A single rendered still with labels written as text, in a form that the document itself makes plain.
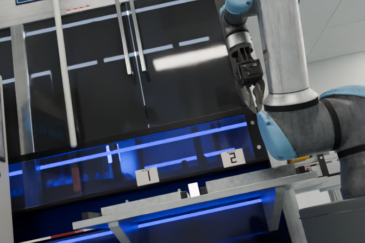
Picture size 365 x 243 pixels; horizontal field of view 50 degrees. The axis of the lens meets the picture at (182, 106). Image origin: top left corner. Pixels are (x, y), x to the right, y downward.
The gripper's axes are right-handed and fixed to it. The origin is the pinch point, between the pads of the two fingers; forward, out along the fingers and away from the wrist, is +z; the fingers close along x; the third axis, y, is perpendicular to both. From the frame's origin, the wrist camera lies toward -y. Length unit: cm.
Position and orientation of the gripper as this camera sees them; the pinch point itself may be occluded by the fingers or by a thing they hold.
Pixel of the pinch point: (256, 110)
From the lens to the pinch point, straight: 123.5
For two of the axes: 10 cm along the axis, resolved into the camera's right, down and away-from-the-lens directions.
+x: 9.8, -2.1, 0.0
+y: -0.6, -2.9, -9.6
